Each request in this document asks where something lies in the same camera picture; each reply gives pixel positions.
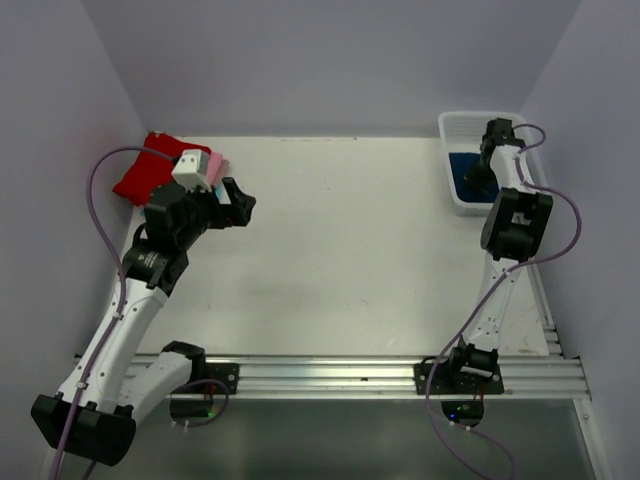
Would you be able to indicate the pink folded t shirt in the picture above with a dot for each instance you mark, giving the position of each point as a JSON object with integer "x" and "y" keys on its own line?
{"x": 216, "y": 167}

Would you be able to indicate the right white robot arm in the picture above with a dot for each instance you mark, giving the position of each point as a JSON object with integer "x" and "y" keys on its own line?
{"x": 511, "y": 235}

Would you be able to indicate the aluminium front rail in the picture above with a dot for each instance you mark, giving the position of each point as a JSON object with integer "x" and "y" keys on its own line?
{"x": 389, "y": 377}

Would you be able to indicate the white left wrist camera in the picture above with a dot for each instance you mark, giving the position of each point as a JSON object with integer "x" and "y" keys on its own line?
{"x": 194, "y": 170}

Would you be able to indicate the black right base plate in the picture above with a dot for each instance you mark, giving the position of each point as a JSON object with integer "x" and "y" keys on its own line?
{"x": 447, "y": 382}

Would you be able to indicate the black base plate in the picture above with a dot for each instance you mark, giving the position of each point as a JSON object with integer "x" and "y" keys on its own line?
{"x": 226, "y": 373}
{"x": 447, "y": 382}

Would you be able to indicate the white plastic basket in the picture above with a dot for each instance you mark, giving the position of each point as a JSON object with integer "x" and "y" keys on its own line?
{"x": 467, "y": 135}

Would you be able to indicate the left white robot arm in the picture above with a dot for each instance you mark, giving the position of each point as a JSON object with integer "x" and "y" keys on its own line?
{"x": 96, "y": 411}

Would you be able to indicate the turquoise folded t shirt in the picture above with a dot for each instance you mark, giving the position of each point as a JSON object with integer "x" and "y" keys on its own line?
{"x": 222, "y": 195}

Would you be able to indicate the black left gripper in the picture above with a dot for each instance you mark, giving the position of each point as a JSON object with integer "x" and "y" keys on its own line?
{"x": 243, "y": 204}

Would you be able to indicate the dark blue t shirt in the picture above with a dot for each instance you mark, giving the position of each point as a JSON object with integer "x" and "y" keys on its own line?
{"x": 460, "y": 163}

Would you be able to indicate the beige folded t shirt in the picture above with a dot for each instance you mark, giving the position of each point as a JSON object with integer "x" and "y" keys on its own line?
{"x": 224, "y": 169}

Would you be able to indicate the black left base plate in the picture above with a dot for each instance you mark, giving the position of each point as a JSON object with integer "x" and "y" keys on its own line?
{"x": 226, "y": 373}

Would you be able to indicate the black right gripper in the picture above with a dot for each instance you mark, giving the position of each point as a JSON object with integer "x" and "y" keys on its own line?
{"x": 477, "y": 184}

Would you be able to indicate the red folded t shirt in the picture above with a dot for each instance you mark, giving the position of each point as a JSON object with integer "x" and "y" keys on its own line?
{"x": 149, "y": 170}

